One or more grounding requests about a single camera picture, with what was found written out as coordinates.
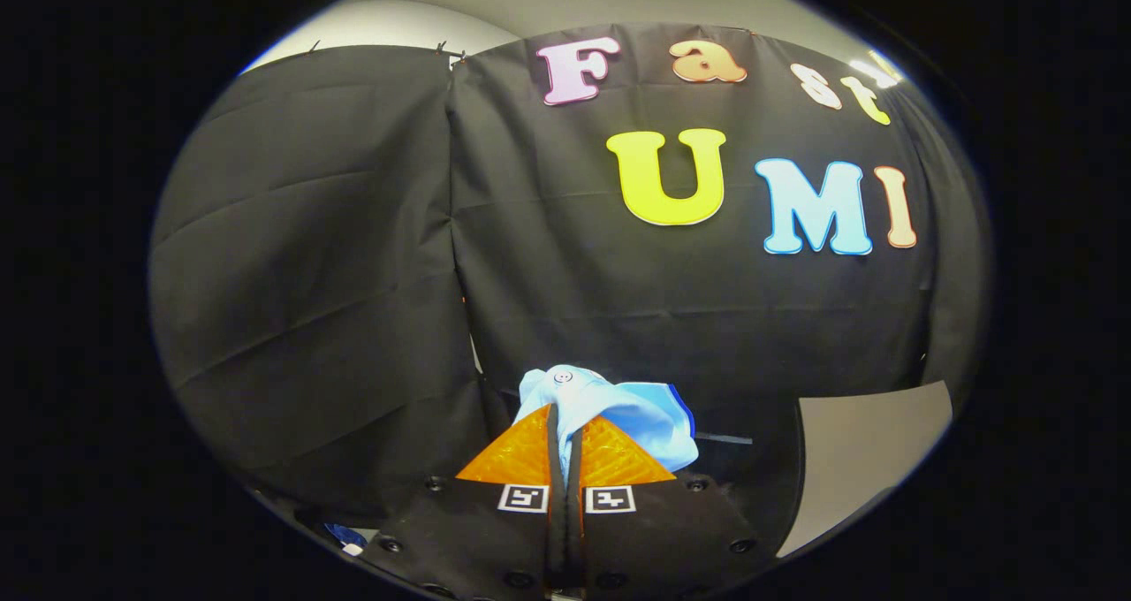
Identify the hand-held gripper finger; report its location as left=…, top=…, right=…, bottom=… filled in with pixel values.
left=358, top=404, right=566, bottom=600
left=565, top=415, right=778, bottom=600

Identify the light blue polo shirt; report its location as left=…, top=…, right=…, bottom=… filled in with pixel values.
left=323, top=364, right=699, bottom=556

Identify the black backdrop cloth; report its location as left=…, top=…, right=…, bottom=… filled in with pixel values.
left=148, top=22, right=986, bottom=531

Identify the ceiling light panel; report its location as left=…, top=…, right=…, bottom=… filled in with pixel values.
left=848, top=51, right=904, bottom=87

